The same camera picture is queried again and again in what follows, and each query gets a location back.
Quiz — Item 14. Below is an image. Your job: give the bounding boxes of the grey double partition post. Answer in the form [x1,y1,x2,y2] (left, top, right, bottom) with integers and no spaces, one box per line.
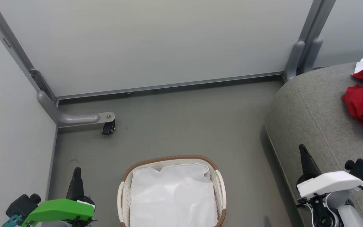
[282,0,337,83]

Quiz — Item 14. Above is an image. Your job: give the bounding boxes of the teal left cable connector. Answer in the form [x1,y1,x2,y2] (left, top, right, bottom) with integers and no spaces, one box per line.
[1,214,23,227]

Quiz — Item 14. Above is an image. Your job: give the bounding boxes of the white basket with brown rim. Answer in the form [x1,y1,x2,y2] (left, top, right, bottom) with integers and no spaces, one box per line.
[117,154,227,227]

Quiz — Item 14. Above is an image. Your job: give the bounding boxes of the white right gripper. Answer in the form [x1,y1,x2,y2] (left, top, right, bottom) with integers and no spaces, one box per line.
[296,144,363,200]

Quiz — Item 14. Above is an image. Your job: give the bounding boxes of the white basket liner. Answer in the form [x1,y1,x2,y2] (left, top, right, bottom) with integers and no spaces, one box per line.
[130,163,218,227]

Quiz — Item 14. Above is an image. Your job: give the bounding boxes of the grey partition bottom rail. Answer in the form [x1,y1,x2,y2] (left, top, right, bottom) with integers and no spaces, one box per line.
[55,72,285,101]

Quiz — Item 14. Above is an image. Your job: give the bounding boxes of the grey partition post with foot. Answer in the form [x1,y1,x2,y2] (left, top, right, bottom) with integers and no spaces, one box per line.
[0,0,116,128]

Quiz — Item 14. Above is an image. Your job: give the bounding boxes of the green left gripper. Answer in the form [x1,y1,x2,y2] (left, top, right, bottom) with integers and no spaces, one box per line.
[21,167,95,227]

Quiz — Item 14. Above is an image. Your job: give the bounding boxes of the grey fabric sofa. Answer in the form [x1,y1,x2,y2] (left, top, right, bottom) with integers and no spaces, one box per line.
[260,61,363,227]

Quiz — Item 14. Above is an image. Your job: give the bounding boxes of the plain red garment white cuffs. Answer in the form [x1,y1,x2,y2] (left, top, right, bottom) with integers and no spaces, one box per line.
[341,83,363,141]

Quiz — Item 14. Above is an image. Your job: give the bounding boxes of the black caster wheel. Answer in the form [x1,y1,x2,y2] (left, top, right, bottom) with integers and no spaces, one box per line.
[102,120,116,136]

